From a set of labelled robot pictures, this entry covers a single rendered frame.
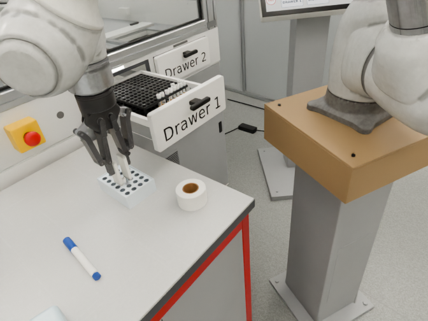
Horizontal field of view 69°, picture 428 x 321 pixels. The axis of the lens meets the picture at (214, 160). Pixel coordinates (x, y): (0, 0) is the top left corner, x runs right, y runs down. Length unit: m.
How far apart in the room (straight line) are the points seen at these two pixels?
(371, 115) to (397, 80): 0.24
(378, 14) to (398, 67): 0.18
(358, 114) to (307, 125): 0.12
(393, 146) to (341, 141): 0.11
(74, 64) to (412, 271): 1.55
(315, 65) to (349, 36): 0.98
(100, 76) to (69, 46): 0.21
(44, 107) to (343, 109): 0.80
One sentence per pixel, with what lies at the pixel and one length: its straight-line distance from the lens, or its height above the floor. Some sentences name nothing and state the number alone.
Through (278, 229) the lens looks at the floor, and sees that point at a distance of 1.69.
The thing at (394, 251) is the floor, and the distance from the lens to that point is 1.74.
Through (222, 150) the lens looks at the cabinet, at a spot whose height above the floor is 0.32.
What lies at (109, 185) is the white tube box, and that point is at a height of 0.80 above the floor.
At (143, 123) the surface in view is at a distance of 0.85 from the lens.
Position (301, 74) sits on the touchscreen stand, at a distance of 1.73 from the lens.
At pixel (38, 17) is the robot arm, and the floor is 1.21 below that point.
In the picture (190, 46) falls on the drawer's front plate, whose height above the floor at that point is 0.92.
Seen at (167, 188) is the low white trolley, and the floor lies 0.76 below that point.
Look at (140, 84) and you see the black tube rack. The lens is 1.05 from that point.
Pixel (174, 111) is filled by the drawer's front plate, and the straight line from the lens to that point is 0.82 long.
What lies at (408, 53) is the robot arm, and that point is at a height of 1.09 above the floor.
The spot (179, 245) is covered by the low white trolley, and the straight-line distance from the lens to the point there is 0.66.
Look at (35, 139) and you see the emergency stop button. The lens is 0.94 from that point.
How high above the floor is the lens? 1.27
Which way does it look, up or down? 36 degrees down
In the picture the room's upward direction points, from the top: 6 degrees counter-clockwise
